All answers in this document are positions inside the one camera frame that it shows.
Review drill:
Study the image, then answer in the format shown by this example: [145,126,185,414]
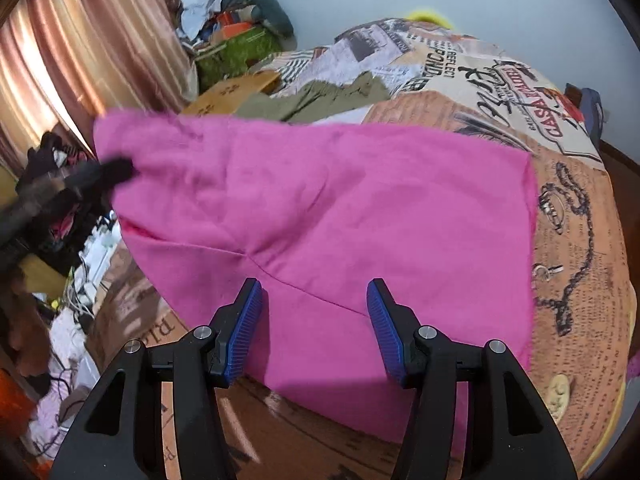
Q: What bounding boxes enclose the pink pants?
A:
[94,110,537,442]

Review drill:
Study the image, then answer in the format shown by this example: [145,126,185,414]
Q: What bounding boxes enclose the pink striped curtain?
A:
[1,0,198,176]

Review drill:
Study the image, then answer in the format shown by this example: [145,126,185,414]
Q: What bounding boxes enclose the brown cardboard box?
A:
[181,70,281,116]

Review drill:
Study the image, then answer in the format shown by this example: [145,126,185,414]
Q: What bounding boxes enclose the green bag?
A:
[194,26,282,93]

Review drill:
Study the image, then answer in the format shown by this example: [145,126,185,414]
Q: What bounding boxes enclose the olive green shorts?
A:
[234,72,390,124]

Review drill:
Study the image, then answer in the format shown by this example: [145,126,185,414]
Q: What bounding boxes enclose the grey stuffed pillow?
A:
[221,0,294,39]

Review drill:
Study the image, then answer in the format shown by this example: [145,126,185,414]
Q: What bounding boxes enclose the dark blue backpack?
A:
[564,84,605,150]

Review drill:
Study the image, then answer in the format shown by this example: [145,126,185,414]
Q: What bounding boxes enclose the newspaper print bed cover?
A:
[94,20,637,479]

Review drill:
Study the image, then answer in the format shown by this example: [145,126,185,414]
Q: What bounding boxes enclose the yellow headboard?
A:
[406,9,454,30]

